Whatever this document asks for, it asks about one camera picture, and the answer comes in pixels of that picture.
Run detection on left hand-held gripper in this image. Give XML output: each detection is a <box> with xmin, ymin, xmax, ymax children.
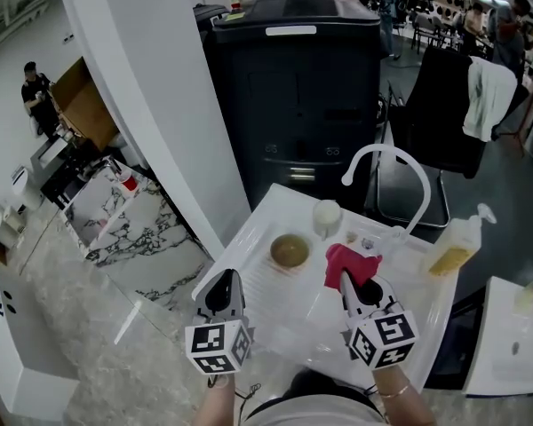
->
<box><xmin>185</xmin><ymin>269</ymin><xmax>254</xmax><ymax>375</ymax></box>

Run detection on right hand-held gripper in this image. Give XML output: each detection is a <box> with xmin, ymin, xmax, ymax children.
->
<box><xmin>340</xmin><ymin>271</ymin><xmax>419</xmax><ymax>370</ymax></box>

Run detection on red cloth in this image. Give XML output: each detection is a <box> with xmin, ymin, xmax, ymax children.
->
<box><xmin>323</xmin><ymin>243</ymin><xmax>384</xmax><ymax>292</ymax></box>

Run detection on olive brown bowl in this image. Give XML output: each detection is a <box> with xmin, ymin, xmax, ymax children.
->
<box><xmin>269</xmin><ymin>233</ymin><xmax>312</xmax><ymax>271</ymax></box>

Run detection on person's right forearm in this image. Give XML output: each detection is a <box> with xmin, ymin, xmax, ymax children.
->
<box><xmin>371</xmin><ymin>365</ymin><xmax>437</xmax><ymax>426</ymax></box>

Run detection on person's left forearm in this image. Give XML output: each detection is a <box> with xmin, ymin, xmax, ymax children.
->
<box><xmin>194</xmin><ymin>373</ymin><xmax>237</xmax><ymax>426</ymax></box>

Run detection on white plastic sink unit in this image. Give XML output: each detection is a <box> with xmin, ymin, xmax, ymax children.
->
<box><xmin>190</xmin><ymin>183</ymin><xmax>459</xmax><ymax>392</ymax></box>

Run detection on translucent white cup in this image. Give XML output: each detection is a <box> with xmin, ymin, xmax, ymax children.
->
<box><xmin>311</xmin><ymin>199</ymin><xmax>344</xmax><ymax>241</ymax></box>

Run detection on yellow soap pump bottle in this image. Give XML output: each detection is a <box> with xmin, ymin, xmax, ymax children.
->
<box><xmin>425</xmin><ymin>202</ymin><xmax>498</xmax><ymax>278</ymax></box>

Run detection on marble patterned counter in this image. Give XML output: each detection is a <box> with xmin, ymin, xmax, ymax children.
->
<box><xmin>63</xmin><ymin>165</ymin><xmax>211</xmax><ymax>304</ymax></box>

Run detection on person's beige shirt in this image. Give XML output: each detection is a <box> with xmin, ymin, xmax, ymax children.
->
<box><xmin>243</xmin><ymin>367</ymin><xmax>388</xmax><ymax>426</ymax></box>

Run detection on white curved faucet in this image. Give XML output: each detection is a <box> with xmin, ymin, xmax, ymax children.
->
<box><xmin>340</xmin><ymin>144</ymin><xmax>433</xmax><ymax>256</ymax></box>

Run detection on red paper cup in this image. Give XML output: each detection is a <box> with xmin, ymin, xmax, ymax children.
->
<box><xmin>116</xmin><ymin>170</ymin><xmax>139</xmax><ymax>193</ymax></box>

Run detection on white side table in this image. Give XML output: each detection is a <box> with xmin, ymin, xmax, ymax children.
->
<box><xmin>463</xmin><ymin>275</ymin><xmax>533</xmax><ymax>398</ymax></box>

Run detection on clear cup with straw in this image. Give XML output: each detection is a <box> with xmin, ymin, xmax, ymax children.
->
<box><xmin>513</xmin><ymin>272</ymin><xmax>533</xmax><ymax>318</ymax></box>

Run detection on black office chair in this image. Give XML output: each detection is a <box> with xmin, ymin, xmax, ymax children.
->
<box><xmin>376</xmin><ymin>45</ymin><xmax>530</xmax><ymax>231</ymax></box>

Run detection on large black cabinet machine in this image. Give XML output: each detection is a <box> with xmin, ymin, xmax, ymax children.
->
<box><xmin>193</xmin><ymin>0</ymin><xmax>384</xmax><ymax>215</ymax></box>

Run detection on white reception counter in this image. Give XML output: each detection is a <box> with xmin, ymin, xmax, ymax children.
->
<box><xmin>0</xmin><ymin>258</ymin><xmax>82</xmax><ymax>424</ymax></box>

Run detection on white waste bin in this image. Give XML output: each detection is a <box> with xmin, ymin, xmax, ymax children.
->
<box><xmin>10</xmin><ymin>165</ymin><xmax>44</xmax><ymax>213</ymax></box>

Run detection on white garment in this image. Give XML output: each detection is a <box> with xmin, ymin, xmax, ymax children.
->
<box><xmin>462</xmin><ymin>55</ymin><xmax>519</xmax><ymax>143</ymax></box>

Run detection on thin gold bracelet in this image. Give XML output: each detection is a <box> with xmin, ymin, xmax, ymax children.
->
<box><xmin>378</xmin><ymin>383</ymin><xmax>411</xmax><ymax>400</ymax></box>

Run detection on thin black cable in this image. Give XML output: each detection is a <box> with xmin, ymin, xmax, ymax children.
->
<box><xmin>206</xmin><ymin>373</ymin><xmax>263</xmax><ymax>414</ymax></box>

